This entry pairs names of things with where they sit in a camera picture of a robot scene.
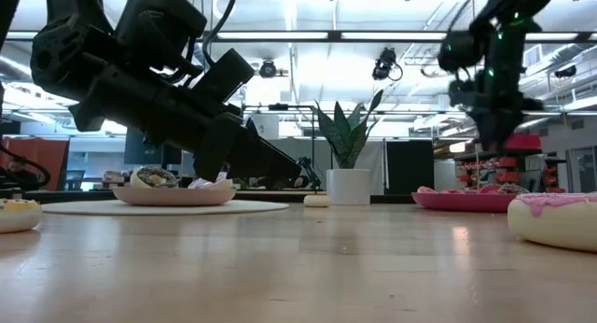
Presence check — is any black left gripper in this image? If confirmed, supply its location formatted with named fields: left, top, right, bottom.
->
left=68, top=63, right=244, bottom=183

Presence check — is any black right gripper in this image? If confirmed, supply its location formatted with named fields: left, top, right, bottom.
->
left=465, top=63, right=545, bottom=151

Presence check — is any small chocolate donut orange underside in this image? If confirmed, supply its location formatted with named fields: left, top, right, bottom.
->
left=496, top=182, right=531, bottom=196

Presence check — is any large chocolate sprinkled donut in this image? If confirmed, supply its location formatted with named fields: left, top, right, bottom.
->
left=129, top=166, right=180, bottom=190

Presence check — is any large pink white-drizzle donut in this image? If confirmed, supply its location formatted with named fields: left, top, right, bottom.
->
left=507, top=191, right=597, bottom=253

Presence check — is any storage rack with bins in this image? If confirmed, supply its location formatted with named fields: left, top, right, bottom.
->
left=454, top=133, right=568, bottom=193

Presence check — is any white woven round placemat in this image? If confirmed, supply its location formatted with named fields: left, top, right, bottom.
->
left=40, top=199, right=290, bottom=217

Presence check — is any grey partition screen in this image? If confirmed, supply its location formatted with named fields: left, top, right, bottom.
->
left=279, top=136, right=387, bottom=193

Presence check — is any pink bowl on mat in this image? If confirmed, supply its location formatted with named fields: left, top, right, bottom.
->
left=111, top=186, right=238, bottom=207

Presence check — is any dark pink round plate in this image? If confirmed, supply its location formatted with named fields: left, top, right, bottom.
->
left=410, top=190, right=518, bottom=215

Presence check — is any green snake plant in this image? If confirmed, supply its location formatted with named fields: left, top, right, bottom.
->
left=314, top=88, right=384, bottom=170

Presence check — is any white cylindrical plant pot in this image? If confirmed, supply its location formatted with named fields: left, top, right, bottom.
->
left=326, top=168, right=372, bottom=206

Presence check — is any black computer monitor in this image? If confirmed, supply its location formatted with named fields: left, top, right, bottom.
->
left=123, top=126, right=184, bottom=179

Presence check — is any black round spotlight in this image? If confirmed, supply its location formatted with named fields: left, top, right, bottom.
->
left=258, top=59, right=279, bottom=80

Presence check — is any black partition panel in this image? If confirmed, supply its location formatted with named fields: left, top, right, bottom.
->
left=385, top=139, right=436, bottom=196

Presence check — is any orange partition panel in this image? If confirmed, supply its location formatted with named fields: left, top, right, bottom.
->
left=0, top=135, right=70, bottom=191

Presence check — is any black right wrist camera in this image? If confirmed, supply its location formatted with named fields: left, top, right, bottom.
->
left=448, top=78, right=478, bottom=108

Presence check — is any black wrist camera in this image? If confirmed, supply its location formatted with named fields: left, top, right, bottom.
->
left=192, top=48, right=257, bottom=105
left=448, top=78, right=478, bottom=108

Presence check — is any black background stand frame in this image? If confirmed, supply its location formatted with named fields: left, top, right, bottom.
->
left=242, top=103, right=321, bottom=193

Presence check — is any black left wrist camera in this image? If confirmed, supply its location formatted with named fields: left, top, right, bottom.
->
left=192, top=48, right=257, bottom=105

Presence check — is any black overhead camera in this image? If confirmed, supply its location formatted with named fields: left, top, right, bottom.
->
left=371, top=46, right=403, bottom=81

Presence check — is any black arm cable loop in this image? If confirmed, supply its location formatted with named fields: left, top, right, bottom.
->
left=0, top=145, right=53, bottom=189

